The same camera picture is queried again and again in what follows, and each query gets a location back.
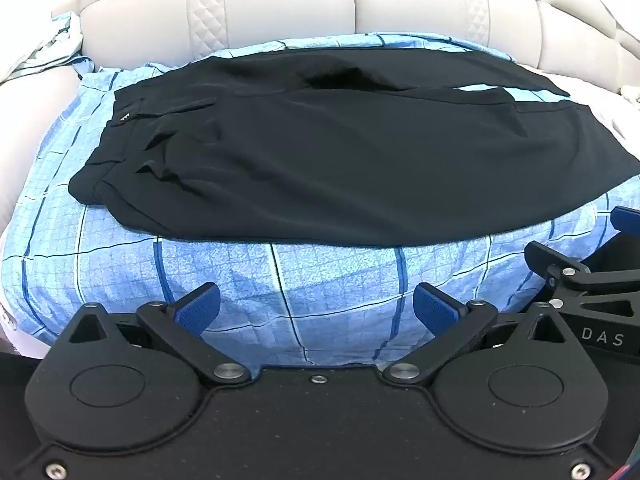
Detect black pants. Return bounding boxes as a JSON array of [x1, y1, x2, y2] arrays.
[[70, 48, 639, 247]]

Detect blue checkered bed sheet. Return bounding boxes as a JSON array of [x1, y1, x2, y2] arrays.
[[1, 63, 639, 365]]

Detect beige padded headboard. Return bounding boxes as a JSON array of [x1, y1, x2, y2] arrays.
[[77, 0, 639, 91]]

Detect light blue crumpled cloth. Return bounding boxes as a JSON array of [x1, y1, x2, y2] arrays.
[[1, 12, 84, 82]]

